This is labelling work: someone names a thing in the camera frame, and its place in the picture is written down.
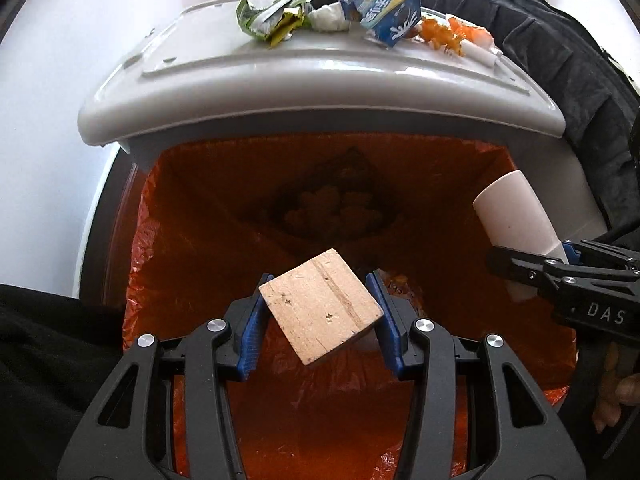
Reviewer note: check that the white tissue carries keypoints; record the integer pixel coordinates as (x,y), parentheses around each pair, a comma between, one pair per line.
(327,19)

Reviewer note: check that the orange wrapper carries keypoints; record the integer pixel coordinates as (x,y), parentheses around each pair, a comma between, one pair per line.
(445,32)

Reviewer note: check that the person's right hand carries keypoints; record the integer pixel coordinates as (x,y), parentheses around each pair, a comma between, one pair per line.
(614,385)

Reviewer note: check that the white paper cup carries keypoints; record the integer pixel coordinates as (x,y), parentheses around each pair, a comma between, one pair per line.
(515,210)

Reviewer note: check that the person's black clothing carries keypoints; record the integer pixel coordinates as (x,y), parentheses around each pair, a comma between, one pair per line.
(40,360)

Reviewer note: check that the wooden block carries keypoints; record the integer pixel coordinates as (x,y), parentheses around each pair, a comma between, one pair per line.
(320,305)

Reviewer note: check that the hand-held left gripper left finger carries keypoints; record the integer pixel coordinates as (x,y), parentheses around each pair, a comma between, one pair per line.
(252,325)

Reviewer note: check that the grey lidded trash bin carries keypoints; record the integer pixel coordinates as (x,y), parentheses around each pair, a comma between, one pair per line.
(300,85)

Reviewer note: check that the dark quilted jacket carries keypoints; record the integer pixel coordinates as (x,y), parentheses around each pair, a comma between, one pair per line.
(550,35)

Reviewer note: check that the yellow wrapper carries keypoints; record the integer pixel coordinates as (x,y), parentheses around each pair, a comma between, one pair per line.
(400,285)

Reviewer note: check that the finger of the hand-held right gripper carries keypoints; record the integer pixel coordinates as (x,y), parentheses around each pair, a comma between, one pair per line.
(600,252)
(510,262)

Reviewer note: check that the blue milk carton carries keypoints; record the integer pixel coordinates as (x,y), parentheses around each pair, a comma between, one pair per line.
(385,7)

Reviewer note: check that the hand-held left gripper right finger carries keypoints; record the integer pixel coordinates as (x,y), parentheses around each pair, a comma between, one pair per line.
(384,312)

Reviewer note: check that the green snack wrapper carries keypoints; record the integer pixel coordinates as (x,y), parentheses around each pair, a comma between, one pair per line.
(265,17)

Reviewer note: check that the white paper stick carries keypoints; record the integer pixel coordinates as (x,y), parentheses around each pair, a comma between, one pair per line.
(480,52)

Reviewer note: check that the orange plastic bin bag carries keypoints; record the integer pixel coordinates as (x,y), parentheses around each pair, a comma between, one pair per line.
(225,210)

